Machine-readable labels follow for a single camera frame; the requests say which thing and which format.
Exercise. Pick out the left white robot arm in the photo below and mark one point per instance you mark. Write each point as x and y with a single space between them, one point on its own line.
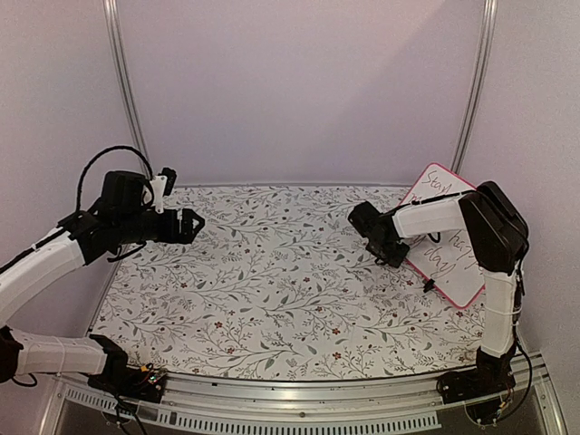
130 212

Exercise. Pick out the aluminium frame post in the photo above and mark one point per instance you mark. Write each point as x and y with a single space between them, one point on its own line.
113 23
485 42

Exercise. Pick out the right aluminium frame post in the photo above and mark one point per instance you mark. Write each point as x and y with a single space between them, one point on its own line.
485 42

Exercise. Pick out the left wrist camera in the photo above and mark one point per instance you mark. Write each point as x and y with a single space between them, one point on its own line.
161 187

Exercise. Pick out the left aluminium frame post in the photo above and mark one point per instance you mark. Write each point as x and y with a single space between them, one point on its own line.
113 23

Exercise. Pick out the front aluminium rail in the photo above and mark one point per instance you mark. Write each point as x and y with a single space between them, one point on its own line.
398 405

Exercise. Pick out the rear aluminium table rail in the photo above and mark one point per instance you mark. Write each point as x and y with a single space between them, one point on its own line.
292 184

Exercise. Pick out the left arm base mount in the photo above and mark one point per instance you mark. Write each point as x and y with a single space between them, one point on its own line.
145 383

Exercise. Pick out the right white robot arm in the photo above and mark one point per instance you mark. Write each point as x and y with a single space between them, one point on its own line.
498 235

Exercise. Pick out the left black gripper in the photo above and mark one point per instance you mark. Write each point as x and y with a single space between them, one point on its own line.
186 236

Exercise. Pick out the pink-framed whiteboard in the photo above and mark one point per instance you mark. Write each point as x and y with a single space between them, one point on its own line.
449 262

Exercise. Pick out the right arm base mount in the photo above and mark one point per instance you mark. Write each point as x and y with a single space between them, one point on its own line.
493 394

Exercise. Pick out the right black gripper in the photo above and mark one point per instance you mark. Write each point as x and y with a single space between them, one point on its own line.
397 260

